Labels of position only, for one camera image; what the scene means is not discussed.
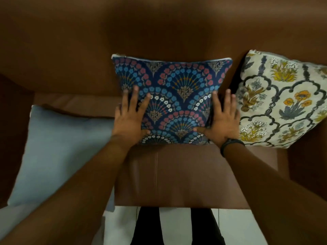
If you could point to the person's right hand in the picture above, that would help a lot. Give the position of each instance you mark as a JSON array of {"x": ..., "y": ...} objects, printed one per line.
[{"x": 224, "y": 127}]

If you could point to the person's left hand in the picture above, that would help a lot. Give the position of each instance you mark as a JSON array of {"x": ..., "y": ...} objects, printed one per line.
[{"x": 129, "y": 127}]

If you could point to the person's right middle finger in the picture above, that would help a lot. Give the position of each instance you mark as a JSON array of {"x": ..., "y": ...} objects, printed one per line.
[{"x": 227, "y": 102}]

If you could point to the person's left little finger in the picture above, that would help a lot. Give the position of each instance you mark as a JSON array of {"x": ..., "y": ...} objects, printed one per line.
[{"x": 118, "y": 112}]

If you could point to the person's right little finger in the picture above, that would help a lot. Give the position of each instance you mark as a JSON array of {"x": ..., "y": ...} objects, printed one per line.
[{"x": 238, "y": 116}]

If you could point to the person's right thumb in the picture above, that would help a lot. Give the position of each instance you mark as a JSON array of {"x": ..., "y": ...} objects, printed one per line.
[{"x": 201, "y": 130}]

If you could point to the person's left thumb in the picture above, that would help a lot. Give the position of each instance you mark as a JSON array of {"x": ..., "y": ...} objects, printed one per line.
[{"x": 145, "y": 132}]

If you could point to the person's left middle finger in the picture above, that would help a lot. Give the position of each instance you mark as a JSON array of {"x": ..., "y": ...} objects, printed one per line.
[{"x": 134, "y": 99}]

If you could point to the dark blue fan-patterned cushion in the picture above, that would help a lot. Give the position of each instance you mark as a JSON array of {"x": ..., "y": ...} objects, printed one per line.
[{"x": 176, "y": 99}]

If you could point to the person's right forearm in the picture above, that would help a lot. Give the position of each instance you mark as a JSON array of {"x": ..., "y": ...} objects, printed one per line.
[{"x": 276, "y": 196}]

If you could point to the person's left forearm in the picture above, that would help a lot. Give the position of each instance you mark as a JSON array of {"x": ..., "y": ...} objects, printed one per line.
[{"x": 76, "y": 196}]

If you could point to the black wristband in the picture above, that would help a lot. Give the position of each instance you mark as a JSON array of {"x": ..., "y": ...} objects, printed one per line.
[{"x": 230, "y": 142}]

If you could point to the white floral cushion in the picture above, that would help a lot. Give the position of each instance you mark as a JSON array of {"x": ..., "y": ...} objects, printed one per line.
[{"x": 278, "y": 99}]

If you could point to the brown leather sofa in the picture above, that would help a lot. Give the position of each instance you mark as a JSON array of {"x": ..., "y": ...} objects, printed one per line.
[{"x": 178, "y": 176}]

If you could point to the plain light blue cushion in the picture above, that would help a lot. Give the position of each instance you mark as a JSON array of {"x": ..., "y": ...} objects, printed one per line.
[{"x": 58, "y": 153}]

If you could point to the person's black trousers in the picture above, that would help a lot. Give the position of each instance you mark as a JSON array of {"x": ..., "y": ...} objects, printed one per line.
[{"x": 145, "y": 227}]

